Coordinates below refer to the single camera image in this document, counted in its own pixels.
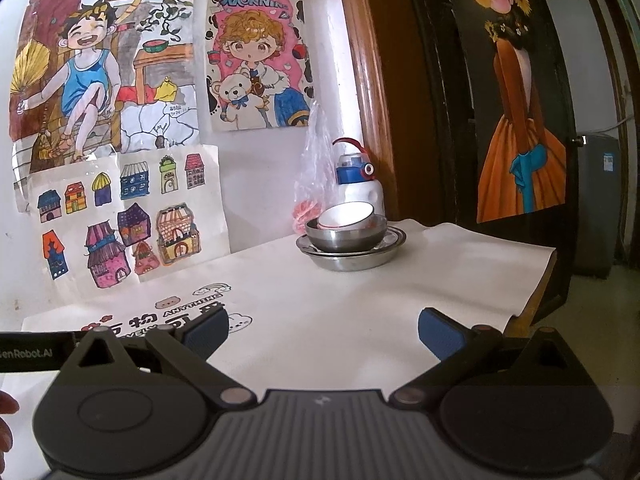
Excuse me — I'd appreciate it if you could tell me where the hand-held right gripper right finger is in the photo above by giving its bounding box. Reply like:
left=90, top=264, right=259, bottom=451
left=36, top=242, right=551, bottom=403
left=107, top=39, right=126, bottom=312
left=389, top=306, right=571, bottom=407

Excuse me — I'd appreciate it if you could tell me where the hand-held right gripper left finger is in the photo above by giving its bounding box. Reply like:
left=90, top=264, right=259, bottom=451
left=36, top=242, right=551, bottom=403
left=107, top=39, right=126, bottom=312
left=59, top=305, right=258, bottom=407

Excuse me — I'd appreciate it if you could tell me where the steel plate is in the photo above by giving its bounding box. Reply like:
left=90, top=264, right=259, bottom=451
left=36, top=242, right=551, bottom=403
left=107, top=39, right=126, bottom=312
left=296, top=225, right=407, bottom=260
left=306, top=250, right=398, bottom=272

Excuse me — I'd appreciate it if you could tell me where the steel bowl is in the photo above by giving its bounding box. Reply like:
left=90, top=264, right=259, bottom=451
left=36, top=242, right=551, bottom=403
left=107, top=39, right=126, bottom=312
left=306, top=214, right=389, bottom=253

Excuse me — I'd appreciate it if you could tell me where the white ceramic bowl red rim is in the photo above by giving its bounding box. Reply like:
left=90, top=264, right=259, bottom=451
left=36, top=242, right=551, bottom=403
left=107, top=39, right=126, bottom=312
left=317, top=201, right=376, bottom=231

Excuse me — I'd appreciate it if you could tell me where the person's left hand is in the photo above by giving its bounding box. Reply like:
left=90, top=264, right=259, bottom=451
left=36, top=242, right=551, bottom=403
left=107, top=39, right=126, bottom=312
left=0, top=391, right=21, bottom=443

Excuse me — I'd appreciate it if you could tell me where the colourful houses drawing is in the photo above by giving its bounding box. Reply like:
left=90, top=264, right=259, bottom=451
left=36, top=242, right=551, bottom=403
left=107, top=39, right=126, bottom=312
left=27, top=144, right=232, bottom=291

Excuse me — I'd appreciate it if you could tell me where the orange mesh scrubber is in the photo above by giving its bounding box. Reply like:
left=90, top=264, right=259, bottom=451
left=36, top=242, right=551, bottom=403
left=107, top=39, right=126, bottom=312
left=294, top=200, right=321, bottom=234

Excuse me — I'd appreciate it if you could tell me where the white bottle with blue lid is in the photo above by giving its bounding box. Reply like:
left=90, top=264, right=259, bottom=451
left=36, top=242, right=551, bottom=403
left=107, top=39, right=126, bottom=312
left=332, top=137, right=386, bottom=222

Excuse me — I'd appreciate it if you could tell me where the woman in orange dress poster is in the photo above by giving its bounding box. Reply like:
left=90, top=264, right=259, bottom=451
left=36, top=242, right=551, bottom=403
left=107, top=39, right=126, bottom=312
left=457, top=0, right=569, bottom=224

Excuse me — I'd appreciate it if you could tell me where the grey appliance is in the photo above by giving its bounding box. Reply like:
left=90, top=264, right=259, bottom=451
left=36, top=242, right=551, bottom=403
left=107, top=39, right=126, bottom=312
left=570, top=132, right=624, bottom=279

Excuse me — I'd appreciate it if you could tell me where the clear plastic bag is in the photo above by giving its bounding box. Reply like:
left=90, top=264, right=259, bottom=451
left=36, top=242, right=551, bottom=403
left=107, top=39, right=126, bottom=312
left=292, top=110, right=347, bottom=236

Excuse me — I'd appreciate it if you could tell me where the black door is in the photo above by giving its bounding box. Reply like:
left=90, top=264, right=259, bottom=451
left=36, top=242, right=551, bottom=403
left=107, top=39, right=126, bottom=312
left=400, top=0, right=581, bottom=308

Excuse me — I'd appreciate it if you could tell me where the boy with fan drawing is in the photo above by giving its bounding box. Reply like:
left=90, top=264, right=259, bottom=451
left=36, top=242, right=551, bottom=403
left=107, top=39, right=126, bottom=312
left=10, top=0, right=201, bottom=197

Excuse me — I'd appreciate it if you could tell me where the child with teddy bear drawing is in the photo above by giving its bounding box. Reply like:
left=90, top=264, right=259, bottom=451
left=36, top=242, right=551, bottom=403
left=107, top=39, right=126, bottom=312
left=206, top=0, right=314, bottom=134

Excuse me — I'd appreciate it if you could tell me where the wooden door frame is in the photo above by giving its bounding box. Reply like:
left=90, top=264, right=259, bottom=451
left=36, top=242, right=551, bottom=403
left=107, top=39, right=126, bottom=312
left=334, top=0, right=443, bottom=226

